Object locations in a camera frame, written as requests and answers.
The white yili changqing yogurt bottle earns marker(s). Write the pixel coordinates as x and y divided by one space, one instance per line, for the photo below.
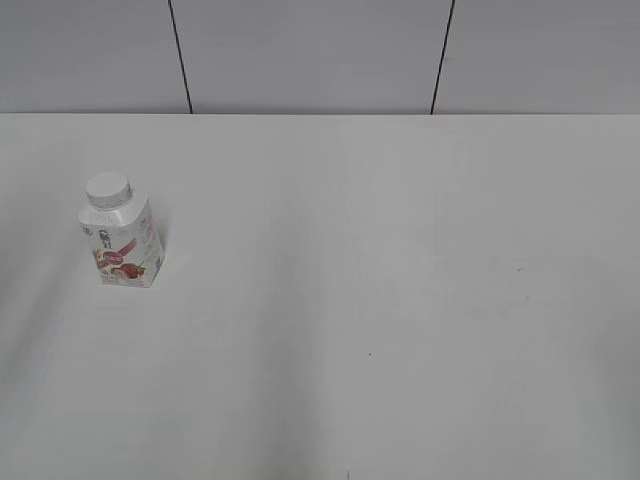
124 242

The white screw bottle cap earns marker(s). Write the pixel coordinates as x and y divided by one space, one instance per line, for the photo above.
108 190

